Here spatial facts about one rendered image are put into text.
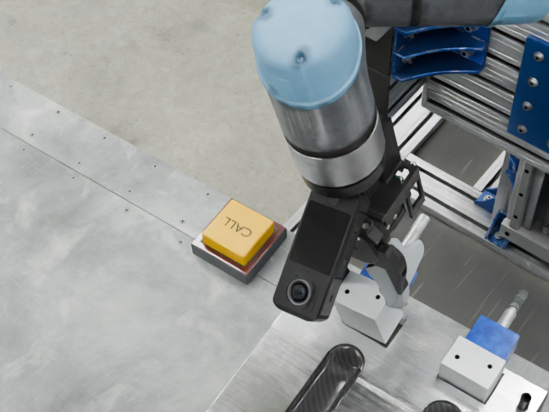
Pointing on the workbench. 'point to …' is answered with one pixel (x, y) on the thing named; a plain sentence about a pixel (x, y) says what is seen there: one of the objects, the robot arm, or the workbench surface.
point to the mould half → (290, 353)
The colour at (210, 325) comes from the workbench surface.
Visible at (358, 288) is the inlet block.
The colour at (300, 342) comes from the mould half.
